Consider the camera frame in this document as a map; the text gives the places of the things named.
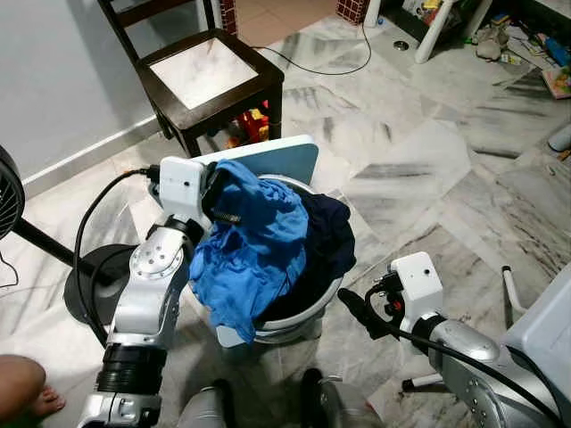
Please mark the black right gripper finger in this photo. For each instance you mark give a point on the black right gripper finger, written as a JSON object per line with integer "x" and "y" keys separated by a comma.
{"x": 361, "y": 312}

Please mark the blue shirt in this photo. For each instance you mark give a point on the blue shirt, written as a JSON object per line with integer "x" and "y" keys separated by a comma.
{"x": 254, "y": 250}

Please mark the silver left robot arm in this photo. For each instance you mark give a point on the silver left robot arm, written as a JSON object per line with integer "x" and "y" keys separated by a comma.
{"x": 156, "y": 285}

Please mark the white laundry basket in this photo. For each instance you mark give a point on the white laundry basket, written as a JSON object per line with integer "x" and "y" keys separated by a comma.
{"x": 294, "y": 328}

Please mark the red toy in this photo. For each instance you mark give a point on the red toy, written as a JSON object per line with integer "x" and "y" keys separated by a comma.
{"x": 252, "y": 125}

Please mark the navy garment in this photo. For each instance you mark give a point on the navy garment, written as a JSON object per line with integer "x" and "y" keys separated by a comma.
{"x": 326, "y": 241}

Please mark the silver robot right leg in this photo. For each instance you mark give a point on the silver robot right leg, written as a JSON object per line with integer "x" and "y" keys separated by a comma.
{"x": 343, "y": 406}

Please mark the silver robot leg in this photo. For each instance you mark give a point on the silver robot leg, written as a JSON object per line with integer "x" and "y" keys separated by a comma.
{"x": 343, "y": 406}
{"x": 205, "y": 406}

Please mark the dark wooden chair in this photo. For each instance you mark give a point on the dark wooden chair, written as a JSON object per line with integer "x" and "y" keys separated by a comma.
{"x": 205, "y": 76}

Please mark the white folding table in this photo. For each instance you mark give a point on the white folding table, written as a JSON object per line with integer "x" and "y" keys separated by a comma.
{"x": 549, "y": 330}

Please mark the black standing fan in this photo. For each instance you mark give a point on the black standing fan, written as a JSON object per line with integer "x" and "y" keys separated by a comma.
{"x": 85, "y": 290}

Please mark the narrow red brick pillar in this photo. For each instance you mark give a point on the narrow red brick pillar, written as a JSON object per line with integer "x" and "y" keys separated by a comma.
{"x": 227, "y": 16}

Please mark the silver robot left leg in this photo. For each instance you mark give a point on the silver robot left leg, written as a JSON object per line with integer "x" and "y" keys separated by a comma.
{"x": 205, "y": 406}

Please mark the picture book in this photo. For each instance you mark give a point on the picture book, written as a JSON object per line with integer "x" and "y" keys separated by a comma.
{"x": 558, "y": 83}

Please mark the wide red brick pillar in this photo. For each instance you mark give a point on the wide red brick pillar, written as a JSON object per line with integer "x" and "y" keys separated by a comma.
{"x": 352, "y": 11}

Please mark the blue toy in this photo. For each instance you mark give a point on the blue toy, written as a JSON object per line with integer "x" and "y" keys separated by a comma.
{"x": 555, "y": 49}

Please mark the round floor drain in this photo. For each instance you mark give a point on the round floor drain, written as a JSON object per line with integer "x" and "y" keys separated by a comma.
{"x": 401, "y": 45}

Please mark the white kids table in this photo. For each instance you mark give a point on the white kids table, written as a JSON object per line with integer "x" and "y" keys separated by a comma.
{"x": 435, "y": 36}

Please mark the grey plush toy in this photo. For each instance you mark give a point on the grey plush toy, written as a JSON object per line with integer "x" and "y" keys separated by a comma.
{"x": 495, "y": 43}

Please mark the person's bare leg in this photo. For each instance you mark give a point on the person's bare leg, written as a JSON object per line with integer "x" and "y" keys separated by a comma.
{"x": 22, "y": 388}

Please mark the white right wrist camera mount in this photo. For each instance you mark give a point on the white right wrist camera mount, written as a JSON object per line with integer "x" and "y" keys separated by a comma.
{"x": 419, "y": 285}

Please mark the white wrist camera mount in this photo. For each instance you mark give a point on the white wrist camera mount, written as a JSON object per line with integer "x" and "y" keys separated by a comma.
{"x": 183, "y": 189}
{"x": 419, "y": 285}

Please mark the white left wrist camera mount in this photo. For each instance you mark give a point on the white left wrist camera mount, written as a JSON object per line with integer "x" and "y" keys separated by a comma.
{"x": 183, "y": 189}

